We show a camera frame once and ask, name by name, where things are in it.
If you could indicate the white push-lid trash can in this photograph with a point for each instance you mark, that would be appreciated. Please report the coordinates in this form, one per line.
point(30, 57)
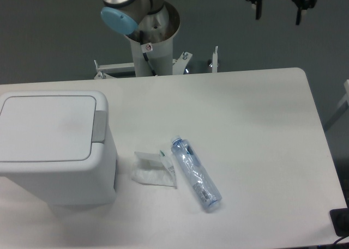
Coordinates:
point(58, 145)

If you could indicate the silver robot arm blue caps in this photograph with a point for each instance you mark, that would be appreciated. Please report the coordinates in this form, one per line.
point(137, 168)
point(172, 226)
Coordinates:
point(151, 25)

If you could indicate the clear plastic water bottle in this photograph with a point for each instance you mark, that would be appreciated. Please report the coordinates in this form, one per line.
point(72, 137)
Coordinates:
point(203, 186)

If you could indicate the white plastic wrapper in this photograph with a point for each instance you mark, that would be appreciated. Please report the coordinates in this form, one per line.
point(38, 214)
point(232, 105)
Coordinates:
point(153, 167)

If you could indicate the black device at table edge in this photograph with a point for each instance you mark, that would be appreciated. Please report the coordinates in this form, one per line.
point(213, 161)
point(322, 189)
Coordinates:
point(339, 218)

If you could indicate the white frame at right edge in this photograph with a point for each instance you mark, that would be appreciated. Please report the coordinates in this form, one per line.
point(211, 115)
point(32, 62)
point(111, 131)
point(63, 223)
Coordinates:
point(341, 108)

